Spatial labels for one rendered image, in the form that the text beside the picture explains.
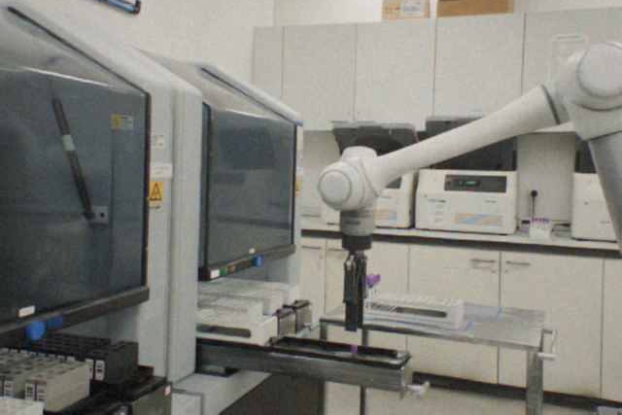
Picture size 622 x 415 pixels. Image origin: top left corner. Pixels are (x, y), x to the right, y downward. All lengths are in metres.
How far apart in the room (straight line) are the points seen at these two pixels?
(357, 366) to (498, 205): 2.39
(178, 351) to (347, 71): 2.98
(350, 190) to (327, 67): 3.04
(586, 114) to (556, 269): 2.54
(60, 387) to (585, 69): 1.09
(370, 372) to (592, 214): 2.45
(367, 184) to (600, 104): 0.47
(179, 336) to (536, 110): 0.97
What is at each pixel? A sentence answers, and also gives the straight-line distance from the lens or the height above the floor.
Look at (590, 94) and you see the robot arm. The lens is 1.33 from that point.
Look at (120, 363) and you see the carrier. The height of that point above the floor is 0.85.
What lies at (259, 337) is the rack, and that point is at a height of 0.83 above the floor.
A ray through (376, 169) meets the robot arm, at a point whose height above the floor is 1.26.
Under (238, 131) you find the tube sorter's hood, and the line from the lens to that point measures 1.81.
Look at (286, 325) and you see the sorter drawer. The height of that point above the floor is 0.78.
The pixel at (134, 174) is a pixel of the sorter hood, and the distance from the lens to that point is 1.40.
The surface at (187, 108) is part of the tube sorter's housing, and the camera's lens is 1.60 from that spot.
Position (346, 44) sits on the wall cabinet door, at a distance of 4.37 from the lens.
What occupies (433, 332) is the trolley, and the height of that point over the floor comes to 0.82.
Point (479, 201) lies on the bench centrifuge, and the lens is 3.85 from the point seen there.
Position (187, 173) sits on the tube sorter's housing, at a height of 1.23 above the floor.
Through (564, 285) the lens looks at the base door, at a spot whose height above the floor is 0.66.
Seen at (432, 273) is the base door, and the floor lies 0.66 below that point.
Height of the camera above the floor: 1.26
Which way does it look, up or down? 1 degrees down
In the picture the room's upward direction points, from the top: 2 degrees clockwise
